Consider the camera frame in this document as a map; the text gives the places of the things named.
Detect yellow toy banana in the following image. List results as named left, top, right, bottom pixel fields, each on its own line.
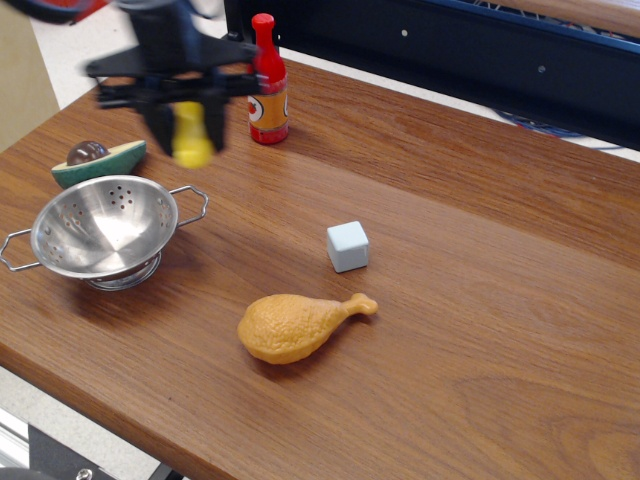
left=172, top=101, right=214, bottom=169

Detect light grey cube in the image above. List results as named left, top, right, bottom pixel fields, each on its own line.
left=327, top=221, right=369, bottom=273

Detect metal colander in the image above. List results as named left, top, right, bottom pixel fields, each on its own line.
left=1, top=175, right=209, bottom=291

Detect black bracket with screw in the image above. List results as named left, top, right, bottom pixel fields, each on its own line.
left=27, top=425, right=184, bottom=479

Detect red box on floor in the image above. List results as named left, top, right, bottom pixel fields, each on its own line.
left=71, top=0, right=111, bottom=24

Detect beige cabinet panel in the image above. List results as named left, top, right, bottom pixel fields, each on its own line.
left=1, top=3, right=59, bottom=151

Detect red toy ketchup bottle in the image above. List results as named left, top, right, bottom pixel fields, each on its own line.
left=247, top=13, right=289, bottom=145

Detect blue cables behind table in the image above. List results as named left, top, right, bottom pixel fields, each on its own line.
left=492, top=107, right=640, bottom=154

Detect toy avocado half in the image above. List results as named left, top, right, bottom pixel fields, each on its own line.
left=51, top=140, right=147, bottom=189

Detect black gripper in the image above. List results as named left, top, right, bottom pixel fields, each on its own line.
left=86, top=1, right=261, bottom=156

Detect toy chicken drumstick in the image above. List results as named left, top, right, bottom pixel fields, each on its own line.
left=237, top=293, right=378, bottom=365

